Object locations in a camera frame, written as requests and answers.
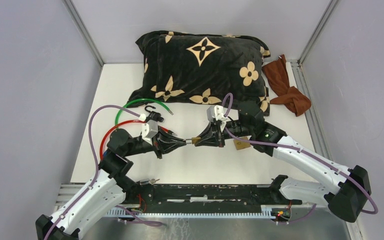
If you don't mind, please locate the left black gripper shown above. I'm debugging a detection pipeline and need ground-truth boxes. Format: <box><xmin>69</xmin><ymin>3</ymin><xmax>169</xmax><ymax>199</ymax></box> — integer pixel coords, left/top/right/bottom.
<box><xmin>124</xmin><ymin>125</ymin><xmax>187</xmax><ymax>159</ymax></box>

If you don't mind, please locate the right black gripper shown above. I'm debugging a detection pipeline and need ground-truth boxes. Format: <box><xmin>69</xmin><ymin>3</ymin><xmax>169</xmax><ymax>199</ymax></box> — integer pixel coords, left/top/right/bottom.
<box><xmin>194</xmin><ymin>120</ymin><xmax>253</xmax><ymax>148</ymax></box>

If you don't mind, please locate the small brass padlock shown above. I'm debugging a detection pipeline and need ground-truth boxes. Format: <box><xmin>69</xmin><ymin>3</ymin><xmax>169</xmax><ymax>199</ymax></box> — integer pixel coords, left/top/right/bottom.
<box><xmin>185</xmin><ymin>137</ymin><xmax>201</xmax><ymax>146</ymax></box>

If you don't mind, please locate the large brass padlock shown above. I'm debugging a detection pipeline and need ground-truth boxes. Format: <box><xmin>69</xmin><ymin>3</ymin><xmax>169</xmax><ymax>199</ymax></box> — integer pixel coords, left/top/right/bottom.
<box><xmin>233</xmin><ymin>136</ymin><xmax>251</xmax><ymax>151</ymax></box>

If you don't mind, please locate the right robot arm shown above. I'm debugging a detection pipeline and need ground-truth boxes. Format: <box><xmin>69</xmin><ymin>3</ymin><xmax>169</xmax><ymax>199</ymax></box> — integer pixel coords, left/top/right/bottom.
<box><xmin>193</xmin><ymin>101</ymin><xmax>374</xmax><ymax>223</ymax></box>

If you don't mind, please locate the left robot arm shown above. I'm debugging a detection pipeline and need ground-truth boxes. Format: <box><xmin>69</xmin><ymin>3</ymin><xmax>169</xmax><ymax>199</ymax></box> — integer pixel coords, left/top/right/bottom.
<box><xmin>35</xmin><ymin>127</ymin><xmax>187</xmax><ymax>240</ymax></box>

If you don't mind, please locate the black padlock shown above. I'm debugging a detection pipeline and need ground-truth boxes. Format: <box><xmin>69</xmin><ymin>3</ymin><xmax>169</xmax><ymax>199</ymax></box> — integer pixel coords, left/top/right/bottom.
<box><xmin>144</xmin><ymin>105</ymin><xmax>165</xmax><ymax>123</ymax></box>

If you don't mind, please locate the black floral pillow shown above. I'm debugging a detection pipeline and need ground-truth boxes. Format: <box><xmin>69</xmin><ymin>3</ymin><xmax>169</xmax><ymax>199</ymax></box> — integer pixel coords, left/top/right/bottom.
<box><xmin>129</xmin><ymin>30</ymin><xmax>271</xmax><ymax>116</ymax></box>

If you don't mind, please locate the brown cloth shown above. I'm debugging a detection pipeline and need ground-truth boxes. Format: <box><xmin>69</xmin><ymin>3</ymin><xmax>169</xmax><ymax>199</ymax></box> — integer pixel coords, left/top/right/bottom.
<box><xmin>262</xmin><ymin>54</ymin><xmax>312</xmax><ymax>117</ymax></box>

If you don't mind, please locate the red cable lock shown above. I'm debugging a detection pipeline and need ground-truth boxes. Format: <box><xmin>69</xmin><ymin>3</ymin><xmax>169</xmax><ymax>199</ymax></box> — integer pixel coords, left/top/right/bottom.
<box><xmin>99</xmin><ymin>121</ymin><xmax>170</xmax><ymax>162</ymax></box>

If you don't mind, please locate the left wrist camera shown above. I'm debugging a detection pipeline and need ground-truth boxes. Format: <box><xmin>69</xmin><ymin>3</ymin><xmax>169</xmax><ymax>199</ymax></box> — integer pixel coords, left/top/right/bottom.
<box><xmin>141</xmin><ymin>120</ymin><xmax>159</xmax><ymax>146</ymax></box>

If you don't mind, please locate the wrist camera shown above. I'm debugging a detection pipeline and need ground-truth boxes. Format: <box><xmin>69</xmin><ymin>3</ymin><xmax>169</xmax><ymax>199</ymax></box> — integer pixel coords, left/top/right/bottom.
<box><xmin>206</xmin><ymin>105</ymin><xmax>229</xmax><ymax>122</ymax></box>
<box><xmin>141</xmin><ymin>120</ymin><xmax>159</xmax><ymax>146</ymax></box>

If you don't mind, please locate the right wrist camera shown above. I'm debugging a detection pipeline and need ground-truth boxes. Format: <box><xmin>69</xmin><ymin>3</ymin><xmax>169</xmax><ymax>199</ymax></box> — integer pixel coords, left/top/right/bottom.
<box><xmin>206</xmin><ymin>105</ymin><xmax>229</xmax><ymax>122</ymax></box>

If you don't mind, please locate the green cable lock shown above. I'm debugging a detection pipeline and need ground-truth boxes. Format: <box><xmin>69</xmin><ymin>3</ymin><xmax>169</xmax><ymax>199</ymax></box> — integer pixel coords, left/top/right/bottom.
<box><xmin>114</xmin><ymin>98</ymin><xmax>174</xmax><ymax>125</ymax></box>

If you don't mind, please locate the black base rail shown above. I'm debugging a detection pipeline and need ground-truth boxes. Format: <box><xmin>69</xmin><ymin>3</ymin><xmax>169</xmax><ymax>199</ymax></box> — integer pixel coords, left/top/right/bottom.
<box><xmin>123</xmin><ymin>183</ymin><xmax>303</xmax><ymax>214</ymax></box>

